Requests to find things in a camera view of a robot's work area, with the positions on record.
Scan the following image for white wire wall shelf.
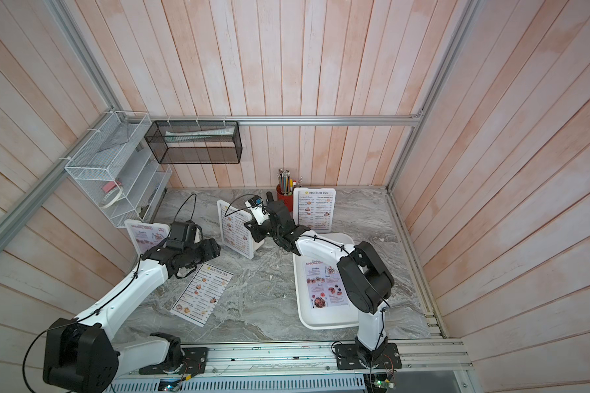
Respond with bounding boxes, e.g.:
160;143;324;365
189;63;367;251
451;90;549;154
66;111;172;228

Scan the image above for white plastic tray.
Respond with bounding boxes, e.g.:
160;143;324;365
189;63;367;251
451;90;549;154
293;255;358;330

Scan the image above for red pencil cup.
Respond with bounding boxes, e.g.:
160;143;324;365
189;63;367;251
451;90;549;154
276;185;293;214

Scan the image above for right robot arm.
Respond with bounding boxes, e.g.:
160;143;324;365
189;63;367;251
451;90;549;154
244;196;394;360

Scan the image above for special menu sheet top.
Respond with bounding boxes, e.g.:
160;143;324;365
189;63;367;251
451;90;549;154
130;224;168;255

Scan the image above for pencils in cup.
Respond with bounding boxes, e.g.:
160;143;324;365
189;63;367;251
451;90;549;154
278;169;300;196

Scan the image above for white menu holder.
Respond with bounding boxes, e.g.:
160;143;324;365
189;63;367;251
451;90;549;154
217;200;265;260
124;218;173;256
293;187;336;234

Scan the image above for special menu sheet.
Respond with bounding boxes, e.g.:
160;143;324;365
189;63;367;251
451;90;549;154
305;260;350;309
130;224;168;255

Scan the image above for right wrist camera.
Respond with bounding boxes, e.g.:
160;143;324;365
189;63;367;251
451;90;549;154
245;195;270;225

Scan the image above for pink eraser block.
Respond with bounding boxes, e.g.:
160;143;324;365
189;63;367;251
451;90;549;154
102;181;121;194

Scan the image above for papers in black basket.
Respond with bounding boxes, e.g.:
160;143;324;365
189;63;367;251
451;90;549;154
164;127;235;143

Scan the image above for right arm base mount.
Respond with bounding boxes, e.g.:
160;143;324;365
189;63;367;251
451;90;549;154
331;339;403;371

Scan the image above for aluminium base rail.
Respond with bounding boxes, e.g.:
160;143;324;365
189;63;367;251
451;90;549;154
107;337;474;380

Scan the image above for white tape roll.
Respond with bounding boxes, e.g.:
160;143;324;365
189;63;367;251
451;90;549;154
100;186;124;209

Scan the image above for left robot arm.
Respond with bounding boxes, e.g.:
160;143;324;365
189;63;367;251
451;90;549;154
43;221;221;392

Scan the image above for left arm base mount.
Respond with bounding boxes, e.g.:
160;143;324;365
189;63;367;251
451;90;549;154
139;332;208;377

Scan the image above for black mesh wall basket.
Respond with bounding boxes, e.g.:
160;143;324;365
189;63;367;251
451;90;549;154
145;120;243;165

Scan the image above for dim sum inn menu sheet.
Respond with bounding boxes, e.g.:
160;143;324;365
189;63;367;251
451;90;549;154
170;264;234;327

